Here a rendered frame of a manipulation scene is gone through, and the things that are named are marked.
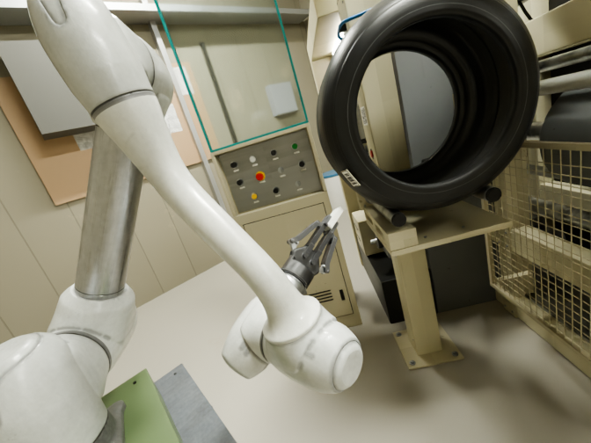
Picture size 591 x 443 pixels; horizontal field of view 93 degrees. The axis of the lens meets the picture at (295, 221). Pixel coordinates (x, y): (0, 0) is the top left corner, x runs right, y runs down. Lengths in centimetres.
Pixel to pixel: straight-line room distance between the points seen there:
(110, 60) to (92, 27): 4
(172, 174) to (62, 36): 22
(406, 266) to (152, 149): 118
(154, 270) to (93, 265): 281
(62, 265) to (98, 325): 269
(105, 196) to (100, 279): 19
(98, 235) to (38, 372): 26
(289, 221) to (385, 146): 68
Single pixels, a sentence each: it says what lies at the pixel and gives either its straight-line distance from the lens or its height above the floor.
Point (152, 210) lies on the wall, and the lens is 348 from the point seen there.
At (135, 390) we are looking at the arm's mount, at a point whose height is 76.
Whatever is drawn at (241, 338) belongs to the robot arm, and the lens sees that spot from 58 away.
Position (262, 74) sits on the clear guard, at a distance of 160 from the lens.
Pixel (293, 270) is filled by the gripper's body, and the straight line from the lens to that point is 63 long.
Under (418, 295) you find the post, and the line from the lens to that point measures 151.
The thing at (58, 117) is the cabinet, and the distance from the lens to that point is 320.
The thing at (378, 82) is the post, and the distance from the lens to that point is 124.
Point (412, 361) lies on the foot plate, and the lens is 168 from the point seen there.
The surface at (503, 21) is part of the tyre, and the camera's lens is 97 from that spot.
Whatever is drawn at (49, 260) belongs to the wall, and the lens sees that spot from 346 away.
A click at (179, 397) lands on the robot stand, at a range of 98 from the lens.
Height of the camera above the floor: 122
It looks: 16 degrees down
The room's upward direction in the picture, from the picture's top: 17 degrees counter-clockwise
